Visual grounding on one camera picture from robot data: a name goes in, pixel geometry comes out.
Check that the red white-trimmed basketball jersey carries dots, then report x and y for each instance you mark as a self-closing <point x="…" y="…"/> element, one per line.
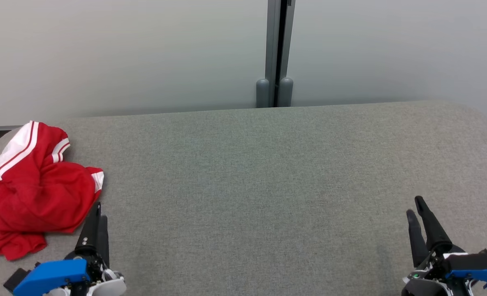
<point x="42" y="181"/>

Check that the grey double partition post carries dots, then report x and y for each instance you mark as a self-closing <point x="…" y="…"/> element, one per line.
<point x="274" y="49"/>

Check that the left wrist camera blue mount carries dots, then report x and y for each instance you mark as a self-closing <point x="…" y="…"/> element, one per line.
<point x="50" y="275"/>

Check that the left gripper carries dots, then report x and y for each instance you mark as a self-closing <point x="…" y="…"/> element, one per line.
<point x="103" y="283"/>

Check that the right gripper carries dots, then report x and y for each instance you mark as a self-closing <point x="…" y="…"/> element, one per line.
<point x="426" y="283"/>

